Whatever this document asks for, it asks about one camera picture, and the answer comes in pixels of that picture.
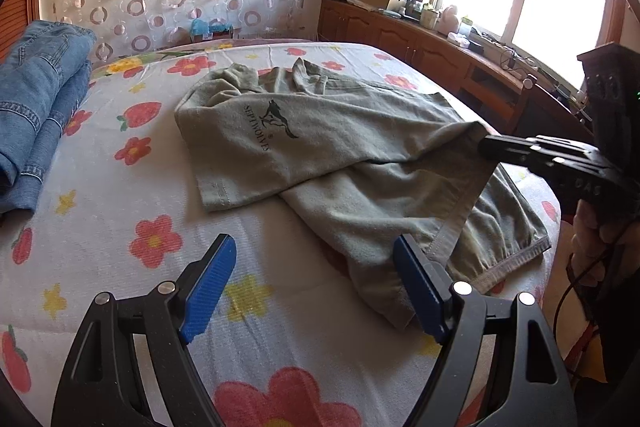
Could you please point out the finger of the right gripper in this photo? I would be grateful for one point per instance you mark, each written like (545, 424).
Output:
(492, 143)
(521, 158)

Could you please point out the person's right hand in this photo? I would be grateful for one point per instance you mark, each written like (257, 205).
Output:
(591, 240)

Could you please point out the grey-green shorts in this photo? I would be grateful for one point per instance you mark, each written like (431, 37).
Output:
(361, 163)

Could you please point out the floral white bed sheet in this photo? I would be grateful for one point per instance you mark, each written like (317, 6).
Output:
(290, 342)

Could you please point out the folded blue jeans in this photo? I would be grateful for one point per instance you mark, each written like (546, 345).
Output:
(44, 79)

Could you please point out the blue item behind bed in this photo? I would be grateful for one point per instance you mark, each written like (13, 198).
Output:
(201, 30)

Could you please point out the wooden side cabinet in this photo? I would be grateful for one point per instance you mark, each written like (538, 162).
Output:
(512, 106)

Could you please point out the pink bottle on cabinet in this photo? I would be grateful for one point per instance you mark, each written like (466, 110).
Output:
(449, 21)

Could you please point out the white mug on cabinet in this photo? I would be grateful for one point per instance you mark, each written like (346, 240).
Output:
(429, 18)

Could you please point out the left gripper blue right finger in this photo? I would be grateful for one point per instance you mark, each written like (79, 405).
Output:
(426, 284)

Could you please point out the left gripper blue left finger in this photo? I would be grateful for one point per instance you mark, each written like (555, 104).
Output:
(203, 283)

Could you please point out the wooden louvered wardrobe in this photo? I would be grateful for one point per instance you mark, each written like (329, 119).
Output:
(15, 16)

